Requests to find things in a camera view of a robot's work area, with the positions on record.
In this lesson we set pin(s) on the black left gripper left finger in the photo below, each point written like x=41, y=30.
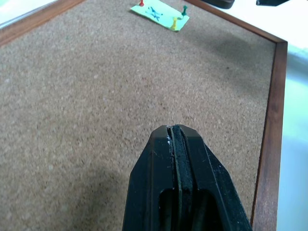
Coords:
x=146, y=183

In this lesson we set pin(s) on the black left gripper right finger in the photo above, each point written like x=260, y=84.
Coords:
x=211, y=187

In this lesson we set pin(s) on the yellow push pin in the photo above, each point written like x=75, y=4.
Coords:
x=174, y=23

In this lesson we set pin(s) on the light green paper note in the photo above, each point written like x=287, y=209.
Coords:
x=160, y=15

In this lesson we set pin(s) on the green push pin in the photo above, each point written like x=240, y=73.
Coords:
x=184, y=10

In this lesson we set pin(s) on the red push pin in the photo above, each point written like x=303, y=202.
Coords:
x=142, y=3

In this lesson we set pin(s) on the dark rounded object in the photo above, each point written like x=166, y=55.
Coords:
x=220, y=3

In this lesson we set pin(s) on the black flat object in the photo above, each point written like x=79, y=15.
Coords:
x=272, y=2

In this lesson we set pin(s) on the cork board with wooden frame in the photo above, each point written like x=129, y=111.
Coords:
x=134, y=91

